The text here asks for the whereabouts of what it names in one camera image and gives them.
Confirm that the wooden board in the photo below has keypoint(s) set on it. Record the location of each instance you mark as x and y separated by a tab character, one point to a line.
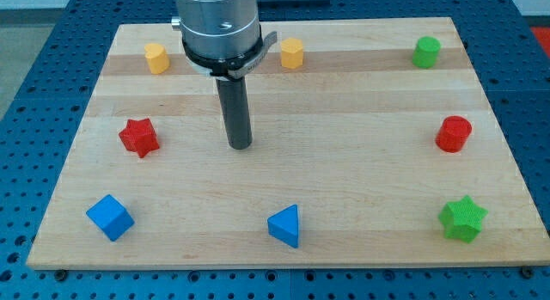
348	137

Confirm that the blue cube block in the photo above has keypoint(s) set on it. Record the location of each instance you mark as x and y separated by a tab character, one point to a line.
111	217

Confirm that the red star block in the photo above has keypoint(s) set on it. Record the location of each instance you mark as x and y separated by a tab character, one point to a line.
139	136

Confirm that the yellow hexagon block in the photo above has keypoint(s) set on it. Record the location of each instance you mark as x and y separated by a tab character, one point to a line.
291	53

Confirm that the red cylinder block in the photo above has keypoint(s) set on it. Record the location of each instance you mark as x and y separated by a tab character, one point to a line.
453	134

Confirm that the green star block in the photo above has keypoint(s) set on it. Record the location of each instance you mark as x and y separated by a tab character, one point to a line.
462	220

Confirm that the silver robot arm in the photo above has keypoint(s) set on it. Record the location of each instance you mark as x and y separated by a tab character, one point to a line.
219	38

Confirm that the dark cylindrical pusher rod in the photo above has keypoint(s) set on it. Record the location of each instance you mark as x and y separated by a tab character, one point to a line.
234	104

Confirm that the yellow heart block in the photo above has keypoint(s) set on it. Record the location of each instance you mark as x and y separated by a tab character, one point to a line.
157	58

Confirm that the green cylinder block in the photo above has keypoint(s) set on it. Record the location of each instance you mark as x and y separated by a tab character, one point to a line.
426	52

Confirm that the blue triangle block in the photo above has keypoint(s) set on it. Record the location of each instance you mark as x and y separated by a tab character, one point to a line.
284	226

